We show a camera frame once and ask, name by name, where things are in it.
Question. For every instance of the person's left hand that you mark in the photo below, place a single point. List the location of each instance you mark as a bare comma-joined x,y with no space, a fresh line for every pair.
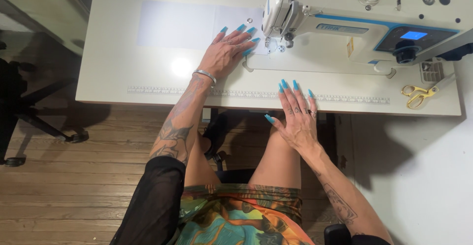
221,54

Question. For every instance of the person's right hand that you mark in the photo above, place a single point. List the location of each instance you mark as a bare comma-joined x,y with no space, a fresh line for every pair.
300,128

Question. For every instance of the white fabric piece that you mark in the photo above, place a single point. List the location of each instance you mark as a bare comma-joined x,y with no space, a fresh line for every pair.
173,23

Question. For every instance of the person's right leg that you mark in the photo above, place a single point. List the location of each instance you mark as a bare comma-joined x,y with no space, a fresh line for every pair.
275,156

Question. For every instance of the person's leg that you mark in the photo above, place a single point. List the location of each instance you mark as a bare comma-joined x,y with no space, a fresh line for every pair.
275,156
199,167

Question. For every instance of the measuring tape strip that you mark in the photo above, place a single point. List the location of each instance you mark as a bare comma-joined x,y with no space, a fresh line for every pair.
166,90

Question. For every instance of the black knee lifter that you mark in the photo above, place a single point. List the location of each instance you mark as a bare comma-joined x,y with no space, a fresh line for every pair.
216,134

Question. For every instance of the colourful printed dress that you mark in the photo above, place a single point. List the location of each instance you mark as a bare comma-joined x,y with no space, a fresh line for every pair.
236,215

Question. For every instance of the person's left leg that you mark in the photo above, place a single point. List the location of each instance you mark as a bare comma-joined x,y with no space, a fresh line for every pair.
199,167

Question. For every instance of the white industrial sewing machine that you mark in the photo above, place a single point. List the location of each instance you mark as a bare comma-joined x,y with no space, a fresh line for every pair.
332,12

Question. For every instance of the beige plastic tray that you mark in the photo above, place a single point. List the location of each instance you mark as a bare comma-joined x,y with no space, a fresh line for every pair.
431,71

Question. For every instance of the black sheer sleeve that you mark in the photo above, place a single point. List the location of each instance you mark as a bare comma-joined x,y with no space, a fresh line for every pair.
151,204

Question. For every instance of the dark blue cloth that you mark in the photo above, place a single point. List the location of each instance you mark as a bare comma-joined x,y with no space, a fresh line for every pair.
456,53

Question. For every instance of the glass top table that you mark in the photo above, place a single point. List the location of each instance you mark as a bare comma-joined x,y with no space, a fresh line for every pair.
40,5

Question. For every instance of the black swivel chair with castors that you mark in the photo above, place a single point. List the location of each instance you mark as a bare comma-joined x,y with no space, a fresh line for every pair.
14,101

